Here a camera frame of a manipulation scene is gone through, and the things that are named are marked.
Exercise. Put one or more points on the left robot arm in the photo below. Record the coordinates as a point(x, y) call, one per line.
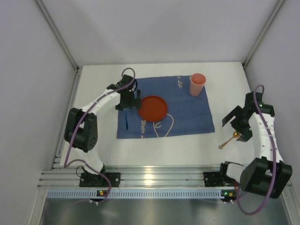
point(71, 136)

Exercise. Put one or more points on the blue handled utensil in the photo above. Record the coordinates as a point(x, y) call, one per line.
point(126, 119)

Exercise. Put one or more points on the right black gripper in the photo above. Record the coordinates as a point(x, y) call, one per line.
point(237, 122)

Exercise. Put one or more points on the perforated cable duct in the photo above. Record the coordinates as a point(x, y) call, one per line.
point(141, 194)

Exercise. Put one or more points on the gold spoon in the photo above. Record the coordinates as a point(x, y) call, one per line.
point(227, 141)

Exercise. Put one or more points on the red plate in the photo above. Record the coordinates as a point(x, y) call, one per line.
point(153, 109)

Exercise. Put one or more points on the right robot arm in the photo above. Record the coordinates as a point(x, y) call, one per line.
point(267, 174)

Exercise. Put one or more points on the frame post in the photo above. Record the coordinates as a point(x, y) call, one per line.
point(54, 29)
point(277, 8)

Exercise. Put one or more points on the left frame post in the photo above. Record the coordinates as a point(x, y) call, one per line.
point(54, 29)

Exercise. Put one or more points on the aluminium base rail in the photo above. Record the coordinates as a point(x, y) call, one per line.
point(134, 177)

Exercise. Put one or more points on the pink plastic cup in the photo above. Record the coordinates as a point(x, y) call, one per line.
point(197, 83)

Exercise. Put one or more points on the right frame post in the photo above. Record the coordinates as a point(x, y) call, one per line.
point(277, 8)

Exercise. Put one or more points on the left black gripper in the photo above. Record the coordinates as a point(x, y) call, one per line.
point(129, 104)

